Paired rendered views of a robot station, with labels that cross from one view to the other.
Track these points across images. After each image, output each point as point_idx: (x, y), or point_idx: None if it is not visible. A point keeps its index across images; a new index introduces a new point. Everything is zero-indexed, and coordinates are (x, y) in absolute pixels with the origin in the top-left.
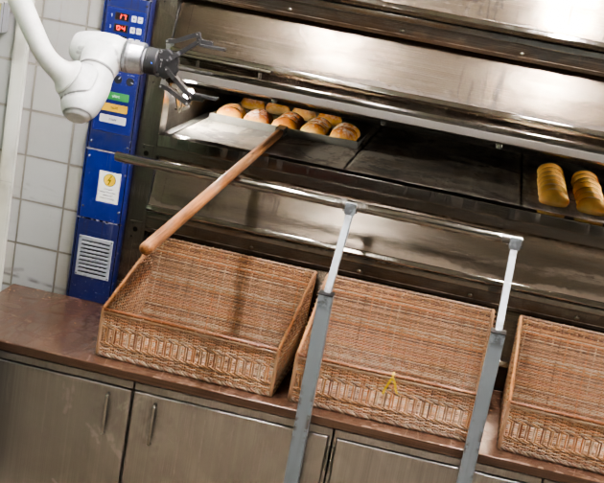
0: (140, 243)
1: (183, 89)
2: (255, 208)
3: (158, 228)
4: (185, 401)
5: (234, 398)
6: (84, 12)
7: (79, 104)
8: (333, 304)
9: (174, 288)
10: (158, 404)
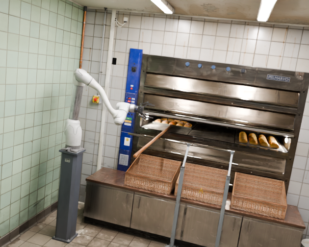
0: None
1: (144, 115)
2: (164, 145)
3: None
4: (147, 196)
5: (160, 195)
6: (120, 97)
7: (118, 120)
8: (185, 170)
9: (144, 167)
10: (140, 197)
